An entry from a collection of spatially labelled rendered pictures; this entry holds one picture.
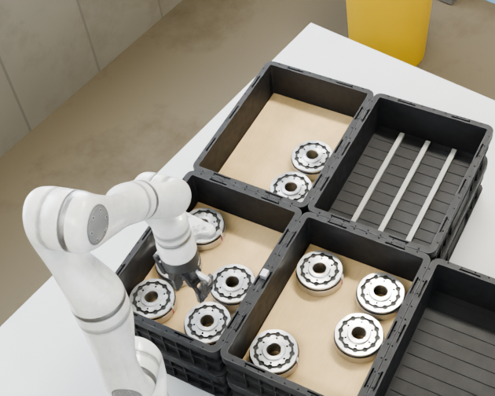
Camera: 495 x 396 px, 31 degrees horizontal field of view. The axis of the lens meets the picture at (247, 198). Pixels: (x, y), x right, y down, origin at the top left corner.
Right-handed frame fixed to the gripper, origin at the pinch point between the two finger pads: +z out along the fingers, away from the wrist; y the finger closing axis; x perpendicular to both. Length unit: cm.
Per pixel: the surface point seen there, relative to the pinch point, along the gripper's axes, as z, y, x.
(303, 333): 14.2, 20.4, 9.9
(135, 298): 10.6, -14.6, -3.7
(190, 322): 10.9, -0.5, -2.0
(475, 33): 97, -25, 201
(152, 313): 10.5, -8.9, -4.8
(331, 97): 9, -9, 69
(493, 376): 15, 58, 22
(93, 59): 87, -149, 106
